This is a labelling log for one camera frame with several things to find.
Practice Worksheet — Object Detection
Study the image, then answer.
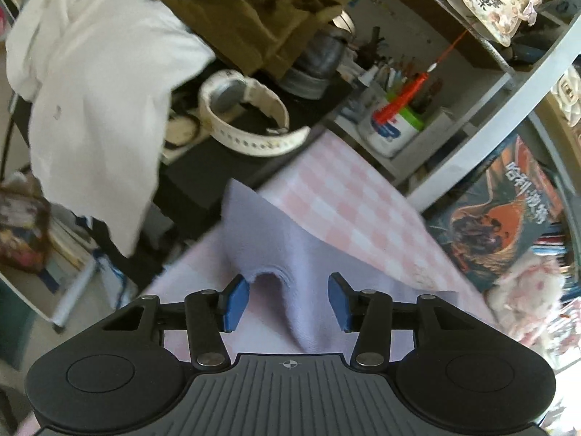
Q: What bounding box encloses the pink and purple knit sweater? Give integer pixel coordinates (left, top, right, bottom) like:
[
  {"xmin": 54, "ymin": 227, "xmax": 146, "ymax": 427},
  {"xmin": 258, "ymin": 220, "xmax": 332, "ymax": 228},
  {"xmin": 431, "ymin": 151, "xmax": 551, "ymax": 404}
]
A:
[{"xmin": 136, "ymin": 177, "xmax": 505, "ymax": 356}]

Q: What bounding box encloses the white pink plush bunny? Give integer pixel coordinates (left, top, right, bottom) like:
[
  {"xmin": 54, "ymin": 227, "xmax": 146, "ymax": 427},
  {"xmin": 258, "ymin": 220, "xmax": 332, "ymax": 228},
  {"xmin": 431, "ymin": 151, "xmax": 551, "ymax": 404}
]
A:
[{"xmin": 485, "ymin": 251, "xmax": 580, "ymax": 369}]

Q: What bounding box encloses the Harry Potter book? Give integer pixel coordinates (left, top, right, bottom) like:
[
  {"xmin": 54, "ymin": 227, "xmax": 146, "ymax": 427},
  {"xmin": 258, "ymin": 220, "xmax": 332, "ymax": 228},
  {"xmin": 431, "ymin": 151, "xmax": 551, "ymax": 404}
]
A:
[{"xmin": 424, "ymin": 133, "xmax": 562, "ymax": 292}]

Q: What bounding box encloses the pink checkered table mat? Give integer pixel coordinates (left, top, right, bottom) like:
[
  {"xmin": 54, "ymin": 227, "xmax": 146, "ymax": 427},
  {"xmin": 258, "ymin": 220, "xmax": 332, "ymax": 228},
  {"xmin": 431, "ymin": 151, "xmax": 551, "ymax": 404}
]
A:
[{"xmin": 258, "ymin": 132, "xmax": 455, "ymax": 292}]

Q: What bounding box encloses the white pen holder cup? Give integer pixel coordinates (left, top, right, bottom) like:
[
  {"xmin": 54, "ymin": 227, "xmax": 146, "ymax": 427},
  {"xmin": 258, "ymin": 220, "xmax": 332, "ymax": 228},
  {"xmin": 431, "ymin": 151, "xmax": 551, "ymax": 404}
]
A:
[{"xmin": 357, "ymin": 98, "xmax": 424, "ymax": 158}]

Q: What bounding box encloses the red tassel ornament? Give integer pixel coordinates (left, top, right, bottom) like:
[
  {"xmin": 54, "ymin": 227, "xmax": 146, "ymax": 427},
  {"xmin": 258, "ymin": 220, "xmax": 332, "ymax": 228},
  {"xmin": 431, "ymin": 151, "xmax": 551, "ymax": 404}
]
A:
[{"xmin": 371, "ymin": 29, "xmax": 470, "ymax": 125}]

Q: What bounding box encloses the white metal bookshelf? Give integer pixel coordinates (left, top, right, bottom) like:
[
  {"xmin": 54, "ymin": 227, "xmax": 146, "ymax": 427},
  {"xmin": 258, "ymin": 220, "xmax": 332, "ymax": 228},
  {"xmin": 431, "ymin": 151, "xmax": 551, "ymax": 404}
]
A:
[{"xmin": 348, "ymin": 0, "xmax": 580, "ymax": 211}]

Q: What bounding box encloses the white cloth garment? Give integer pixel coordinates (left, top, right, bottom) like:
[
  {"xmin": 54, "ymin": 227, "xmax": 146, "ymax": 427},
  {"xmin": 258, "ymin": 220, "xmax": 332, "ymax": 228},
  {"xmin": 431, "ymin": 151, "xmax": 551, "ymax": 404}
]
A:
[{"xmin": 6, "ymin": 0, "xmax": 215, "ymax": 256}]

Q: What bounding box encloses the olive green jacket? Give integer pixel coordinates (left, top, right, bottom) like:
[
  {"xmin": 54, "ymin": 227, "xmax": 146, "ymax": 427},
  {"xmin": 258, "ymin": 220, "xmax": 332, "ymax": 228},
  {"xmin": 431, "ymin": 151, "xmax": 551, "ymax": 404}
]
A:
[{"xmin": 161, "ymin": 0, "xmax": 353, "ymax": 78}]

